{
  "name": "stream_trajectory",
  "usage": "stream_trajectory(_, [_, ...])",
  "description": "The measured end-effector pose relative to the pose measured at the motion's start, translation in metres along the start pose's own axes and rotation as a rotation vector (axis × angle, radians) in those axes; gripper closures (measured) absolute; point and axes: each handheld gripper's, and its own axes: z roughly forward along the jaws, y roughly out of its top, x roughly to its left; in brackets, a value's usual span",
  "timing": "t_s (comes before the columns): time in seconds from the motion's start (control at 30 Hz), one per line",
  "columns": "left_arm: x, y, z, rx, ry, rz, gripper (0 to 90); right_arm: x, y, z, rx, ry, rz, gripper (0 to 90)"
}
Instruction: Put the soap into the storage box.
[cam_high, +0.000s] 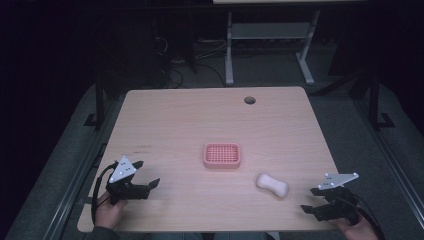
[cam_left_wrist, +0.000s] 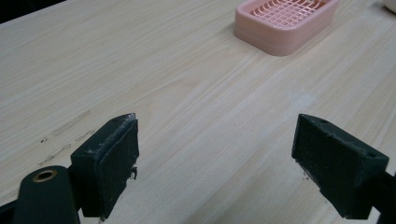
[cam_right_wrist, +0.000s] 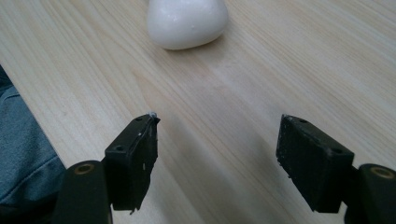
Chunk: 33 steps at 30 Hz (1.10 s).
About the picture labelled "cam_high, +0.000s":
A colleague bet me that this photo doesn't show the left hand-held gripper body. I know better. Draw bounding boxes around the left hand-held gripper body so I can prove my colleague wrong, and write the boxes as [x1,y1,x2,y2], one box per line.
[105,155,152,206]

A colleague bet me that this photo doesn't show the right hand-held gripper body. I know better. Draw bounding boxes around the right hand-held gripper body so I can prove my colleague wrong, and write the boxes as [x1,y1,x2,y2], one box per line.
[313,172,362,226]

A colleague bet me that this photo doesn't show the white soap bar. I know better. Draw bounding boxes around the white soap bar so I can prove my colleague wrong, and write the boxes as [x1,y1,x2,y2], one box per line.
[255,172,290,199]

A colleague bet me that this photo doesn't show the pink soap dish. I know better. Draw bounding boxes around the pink soap dish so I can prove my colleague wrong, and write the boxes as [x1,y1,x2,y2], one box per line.
[202,142,242,170]

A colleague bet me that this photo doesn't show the person's right hand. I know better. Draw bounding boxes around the person's right hand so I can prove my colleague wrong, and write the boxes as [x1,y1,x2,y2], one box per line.
[334,214,380,240]

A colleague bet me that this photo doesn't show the person's left hand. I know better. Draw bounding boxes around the person's left hand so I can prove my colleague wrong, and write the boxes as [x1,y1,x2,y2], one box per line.
[94,198,129,231]

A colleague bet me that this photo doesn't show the black metal stand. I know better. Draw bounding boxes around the black metal stand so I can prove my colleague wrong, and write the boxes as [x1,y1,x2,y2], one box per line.
[367,69,397,130]
[83,64,108,132]

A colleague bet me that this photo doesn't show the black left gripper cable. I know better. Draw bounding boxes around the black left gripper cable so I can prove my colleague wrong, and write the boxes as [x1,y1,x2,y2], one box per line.
[90,162,120,225]

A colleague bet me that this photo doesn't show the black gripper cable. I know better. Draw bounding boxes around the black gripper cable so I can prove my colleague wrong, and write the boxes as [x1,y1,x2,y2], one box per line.
[90,162,120,225]
[346,192,386,240]

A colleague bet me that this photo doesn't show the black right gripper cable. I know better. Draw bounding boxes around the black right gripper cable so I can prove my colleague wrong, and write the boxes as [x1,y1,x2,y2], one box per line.
[346,192,386,240]

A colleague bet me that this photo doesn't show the black floor cables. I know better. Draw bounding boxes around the black floor cables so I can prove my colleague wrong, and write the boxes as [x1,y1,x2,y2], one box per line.
[151,31,228,89]

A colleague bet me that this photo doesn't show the white desk frame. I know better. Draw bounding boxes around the white desk frame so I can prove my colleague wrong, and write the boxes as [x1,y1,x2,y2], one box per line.
[213,0,368,87]

